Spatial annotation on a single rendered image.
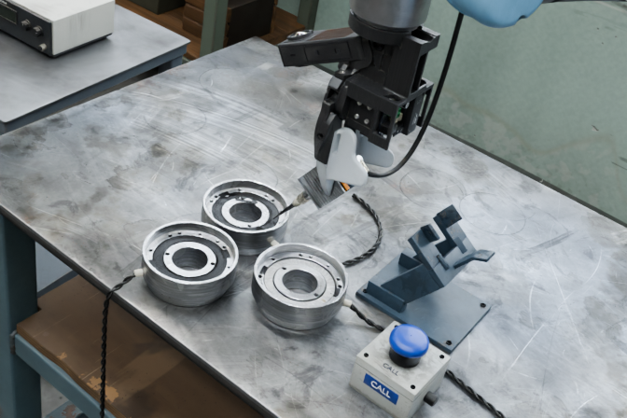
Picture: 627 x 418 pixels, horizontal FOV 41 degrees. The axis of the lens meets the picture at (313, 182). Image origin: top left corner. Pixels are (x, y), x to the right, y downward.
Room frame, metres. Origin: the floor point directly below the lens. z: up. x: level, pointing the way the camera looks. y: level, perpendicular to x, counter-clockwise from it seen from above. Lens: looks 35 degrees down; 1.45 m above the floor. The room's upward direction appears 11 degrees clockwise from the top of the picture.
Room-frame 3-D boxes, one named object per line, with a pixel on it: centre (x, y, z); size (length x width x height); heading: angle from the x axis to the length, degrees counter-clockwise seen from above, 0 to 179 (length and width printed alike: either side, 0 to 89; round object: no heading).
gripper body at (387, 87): (0.75, -0.04, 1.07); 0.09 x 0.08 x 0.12; 60
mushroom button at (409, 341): (0.60, -0.12, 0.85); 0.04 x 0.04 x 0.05
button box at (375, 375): (0.60, -0.13, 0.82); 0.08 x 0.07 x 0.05; 59
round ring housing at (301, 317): (0.70, -0.01, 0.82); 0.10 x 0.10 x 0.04
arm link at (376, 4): (0.76, -0.04, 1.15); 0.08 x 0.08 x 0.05
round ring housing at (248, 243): (0.80, 0.07, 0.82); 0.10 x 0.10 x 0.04
